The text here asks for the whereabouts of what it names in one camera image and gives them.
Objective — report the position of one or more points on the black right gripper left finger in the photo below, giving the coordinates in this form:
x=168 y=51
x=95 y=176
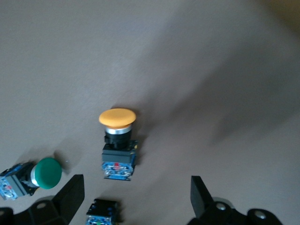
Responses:
x=65 y=204

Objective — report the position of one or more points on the brown table cover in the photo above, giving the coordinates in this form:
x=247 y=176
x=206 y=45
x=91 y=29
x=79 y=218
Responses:
x=164 y=58

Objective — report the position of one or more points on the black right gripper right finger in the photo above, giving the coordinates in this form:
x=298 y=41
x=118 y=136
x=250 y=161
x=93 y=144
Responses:
x=204 y=211

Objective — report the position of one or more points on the yellow push button switch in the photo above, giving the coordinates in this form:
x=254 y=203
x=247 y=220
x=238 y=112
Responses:
x=117 y=161

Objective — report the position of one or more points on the green push button switch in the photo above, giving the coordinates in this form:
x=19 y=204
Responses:
x=103 y=211
x=48 y=173

